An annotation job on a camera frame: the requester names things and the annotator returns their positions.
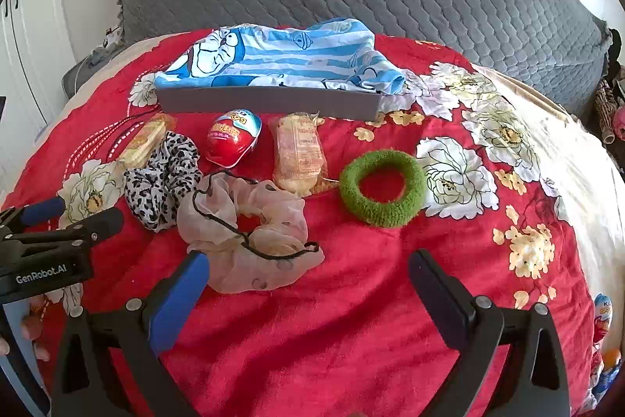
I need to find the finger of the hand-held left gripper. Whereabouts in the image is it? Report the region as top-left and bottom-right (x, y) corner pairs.
(0, 196), (66, 234)
(0, 207), (124, 254)

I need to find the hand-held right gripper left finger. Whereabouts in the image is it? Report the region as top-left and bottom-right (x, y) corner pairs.
(51, 249), (212, 417)

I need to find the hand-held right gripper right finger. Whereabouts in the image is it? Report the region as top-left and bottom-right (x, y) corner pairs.
(407, 249), (572, 417)

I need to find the leopard print scrunchie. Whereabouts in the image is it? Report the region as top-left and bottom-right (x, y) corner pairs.
(124, 131), (203, 233)

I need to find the clear bun packet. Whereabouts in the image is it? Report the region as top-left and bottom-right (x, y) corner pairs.
(116, 114), (177, 171)

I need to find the black hair tie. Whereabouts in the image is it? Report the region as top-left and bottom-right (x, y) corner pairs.
(190, 170), (320, 261)

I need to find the pink sheer scrunchie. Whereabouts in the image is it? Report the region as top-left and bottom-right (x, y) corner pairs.
(177, 173), (325, 295)

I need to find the green fuzzy scrunchie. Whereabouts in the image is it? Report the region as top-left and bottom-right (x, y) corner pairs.
(339, 149), (427, 231)

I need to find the red toy egg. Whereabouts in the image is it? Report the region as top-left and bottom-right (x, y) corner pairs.
(205, 108), (263, 168)

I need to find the clear cake packet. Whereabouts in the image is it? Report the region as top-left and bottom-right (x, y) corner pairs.
(271, 114), (338, 198)

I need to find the person's left hand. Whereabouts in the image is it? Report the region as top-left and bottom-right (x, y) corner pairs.
(0, 296), (51, 362)

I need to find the red floral blanket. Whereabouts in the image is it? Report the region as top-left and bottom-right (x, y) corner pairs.
(0, 31), (601, 417)

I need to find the white wardrobe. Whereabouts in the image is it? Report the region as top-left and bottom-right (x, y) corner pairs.
(0, 0), (74, 193)

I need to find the grey cushion white piping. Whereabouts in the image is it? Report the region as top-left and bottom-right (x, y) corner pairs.
(61, 55), (98, 98)

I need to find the printed toy egg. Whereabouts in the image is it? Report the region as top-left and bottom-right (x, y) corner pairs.
(592, 292), (615, 344)

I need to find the blue white stuffed toy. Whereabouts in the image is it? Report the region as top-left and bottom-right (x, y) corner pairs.
(90, 26), (123, 66)

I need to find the orange blue toy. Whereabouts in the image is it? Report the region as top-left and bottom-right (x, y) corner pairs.
(592, 349), (623, 408)

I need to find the red floral bedspread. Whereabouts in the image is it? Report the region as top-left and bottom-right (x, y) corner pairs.
(49, 33), (625, 417)

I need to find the blue striped cartoon cloth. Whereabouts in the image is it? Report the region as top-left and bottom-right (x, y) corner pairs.
(154, 19), (407, 98)

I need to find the pile of clothes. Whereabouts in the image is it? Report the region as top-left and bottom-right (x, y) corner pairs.
(593, 60), (625, 144)

